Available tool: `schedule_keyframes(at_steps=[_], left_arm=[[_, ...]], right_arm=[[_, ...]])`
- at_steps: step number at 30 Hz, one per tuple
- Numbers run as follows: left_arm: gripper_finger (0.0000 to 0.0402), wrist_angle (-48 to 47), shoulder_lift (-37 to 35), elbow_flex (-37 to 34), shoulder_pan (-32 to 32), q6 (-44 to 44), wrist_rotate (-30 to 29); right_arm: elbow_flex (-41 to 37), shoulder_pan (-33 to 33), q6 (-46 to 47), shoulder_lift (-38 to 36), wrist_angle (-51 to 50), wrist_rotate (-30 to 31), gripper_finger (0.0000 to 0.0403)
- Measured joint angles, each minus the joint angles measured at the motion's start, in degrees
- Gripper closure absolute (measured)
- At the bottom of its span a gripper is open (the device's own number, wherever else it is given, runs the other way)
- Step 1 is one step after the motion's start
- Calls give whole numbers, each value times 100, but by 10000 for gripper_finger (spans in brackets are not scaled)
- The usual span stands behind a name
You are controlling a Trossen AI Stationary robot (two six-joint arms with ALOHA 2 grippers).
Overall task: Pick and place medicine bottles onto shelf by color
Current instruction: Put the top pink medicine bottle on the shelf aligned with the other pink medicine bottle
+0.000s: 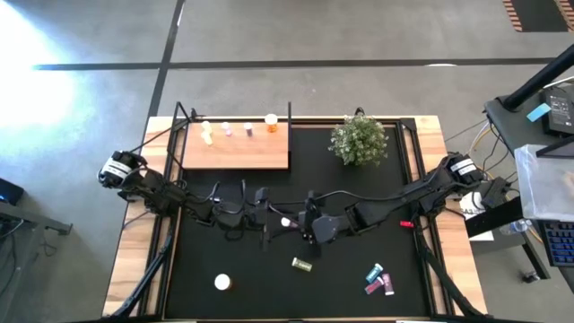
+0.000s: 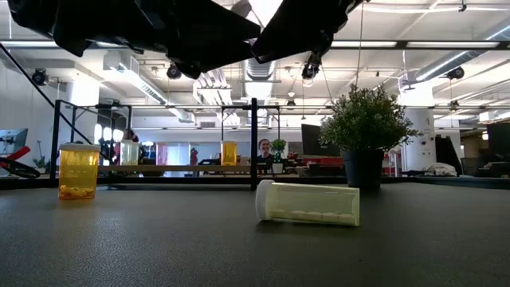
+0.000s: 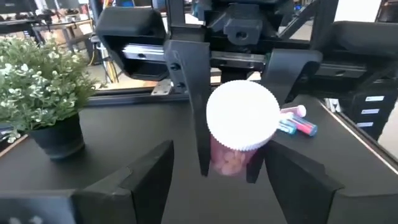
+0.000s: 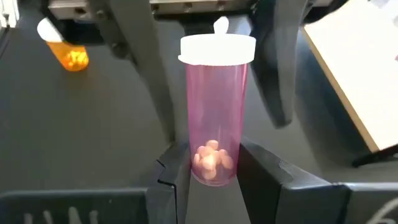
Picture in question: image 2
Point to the wall screen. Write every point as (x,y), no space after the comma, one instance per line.
(14,140)

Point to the black covered object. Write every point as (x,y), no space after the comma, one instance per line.
(448,151)

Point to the black computer monitor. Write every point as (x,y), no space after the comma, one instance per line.
(315,139)
(498,139)

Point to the person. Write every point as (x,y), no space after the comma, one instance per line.
(109,153)
(264,148)

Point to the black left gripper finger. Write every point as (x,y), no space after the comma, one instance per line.
(207,36)

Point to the small plant white pot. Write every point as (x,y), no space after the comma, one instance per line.
(277,145)

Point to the wooden shelf black metal frame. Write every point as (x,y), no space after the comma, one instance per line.
(179,168)

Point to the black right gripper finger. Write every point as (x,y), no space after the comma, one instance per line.
(303,28)

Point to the artificial green plant black pot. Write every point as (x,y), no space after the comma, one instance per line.
(364,119)

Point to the white cloth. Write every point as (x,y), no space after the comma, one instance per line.
(440,169)

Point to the black ceiling spotlight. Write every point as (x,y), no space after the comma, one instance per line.
(174,71)
(40,77)
(311,71)
(455,73)

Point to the black table mat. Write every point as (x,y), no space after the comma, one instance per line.
(159,247)

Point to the orange pill bottle white cap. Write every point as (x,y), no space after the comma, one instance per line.
(229,155)
(79,175)

